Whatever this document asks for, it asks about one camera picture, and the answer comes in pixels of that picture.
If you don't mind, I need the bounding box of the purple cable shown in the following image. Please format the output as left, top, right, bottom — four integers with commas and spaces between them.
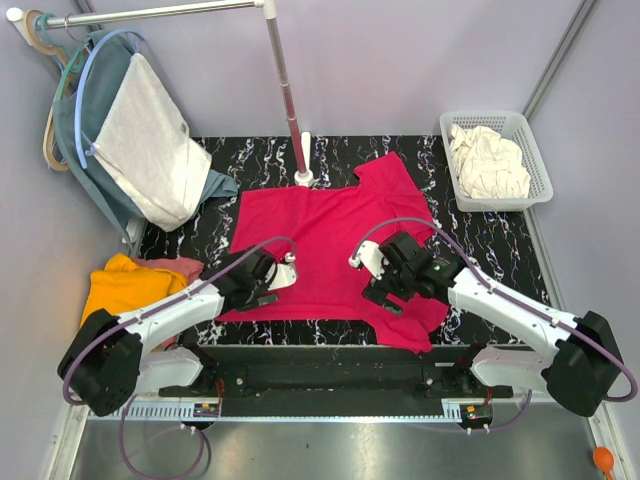
60, 235, 299, 480
349, 216, 640, 435

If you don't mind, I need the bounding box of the green hanger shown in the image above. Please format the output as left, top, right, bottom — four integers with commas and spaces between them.
26, 10, 93, 104

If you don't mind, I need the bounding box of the pink folded t shirt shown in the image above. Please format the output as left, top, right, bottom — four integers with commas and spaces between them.
134, 256, 205, 351

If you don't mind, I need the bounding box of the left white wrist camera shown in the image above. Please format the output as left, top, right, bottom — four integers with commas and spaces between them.
266, 252, 298, 291

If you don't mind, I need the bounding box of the orange ball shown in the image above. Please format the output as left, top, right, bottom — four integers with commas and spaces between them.
592, 446, 615, 480

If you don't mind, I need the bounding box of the white hanging towel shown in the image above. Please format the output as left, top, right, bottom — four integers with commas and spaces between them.
93, 53, 211, 231

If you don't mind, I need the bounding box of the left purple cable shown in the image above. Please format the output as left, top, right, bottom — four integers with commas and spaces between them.
60, 235, 299, 480

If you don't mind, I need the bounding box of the white plastic basket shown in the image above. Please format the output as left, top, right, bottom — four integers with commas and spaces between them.
439, 111, 553, 212

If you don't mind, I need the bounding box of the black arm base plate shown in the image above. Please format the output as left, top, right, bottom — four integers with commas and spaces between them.
160, 346, 514, 422

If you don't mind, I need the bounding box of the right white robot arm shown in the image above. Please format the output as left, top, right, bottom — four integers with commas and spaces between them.
349, 231, 624, 417

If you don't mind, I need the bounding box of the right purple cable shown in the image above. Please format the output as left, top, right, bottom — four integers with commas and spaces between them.
349, 216, 640, 435

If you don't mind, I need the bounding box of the wooden hanger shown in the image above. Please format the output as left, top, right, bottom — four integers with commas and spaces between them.
20, 9, 69, 173

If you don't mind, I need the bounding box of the blue grey hanging shirt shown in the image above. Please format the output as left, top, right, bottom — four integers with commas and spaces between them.
52, 29, 239, 244

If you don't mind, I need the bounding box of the metal clothes rack stand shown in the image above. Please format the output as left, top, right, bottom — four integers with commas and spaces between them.
5, 0, 316, 189

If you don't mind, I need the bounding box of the cream white t shirt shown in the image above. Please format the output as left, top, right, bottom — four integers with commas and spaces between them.
449, 124, 531, 199

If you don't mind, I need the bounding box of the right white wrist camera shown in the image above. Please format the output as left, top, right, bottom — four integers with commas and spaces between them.
348, 240, 388, 280

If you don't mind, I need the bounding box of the aluminium frame rail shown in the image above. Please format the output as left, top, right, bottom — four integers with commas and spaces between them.
52, 390, 639, 479

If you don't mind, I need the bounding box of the yellow folded t shirt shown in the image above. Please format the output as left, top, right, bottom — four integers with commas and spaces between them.
78, 252, 190, 346

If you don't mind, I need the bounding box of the light blue hanger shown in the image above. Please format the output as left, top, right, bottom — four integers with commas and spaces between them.
73, 29, 145, 170

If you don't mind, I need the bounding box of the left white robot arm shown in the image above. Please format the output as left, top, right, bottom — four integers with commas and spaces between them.
58, 247, 297, 417

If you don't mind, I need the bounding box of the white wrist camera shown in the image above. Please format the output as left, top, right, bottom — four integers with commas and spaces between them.
348, 240, 388, 280
266, 252, 298, 291

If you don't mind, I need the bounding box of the red t shirt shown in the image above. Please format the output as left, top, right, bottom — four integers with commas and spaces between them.
220, 153, 448, 352

